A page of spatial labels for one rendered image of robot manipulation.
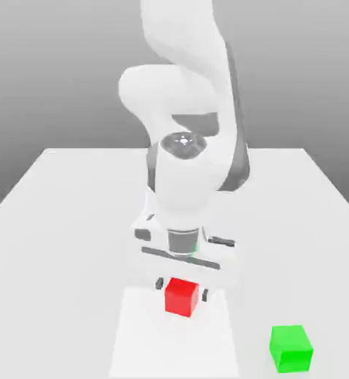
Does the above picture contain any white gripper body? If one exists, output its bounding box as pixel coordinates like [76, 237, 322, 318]
[136, 243, 241, 292]

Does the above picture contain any small red cube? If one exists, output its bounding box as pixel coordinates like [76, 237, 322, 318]
[164, 276, 200, 318]

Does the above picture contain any small green cube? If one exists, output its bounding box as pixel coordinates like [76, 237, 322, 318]
[268, 324, 315, 375]

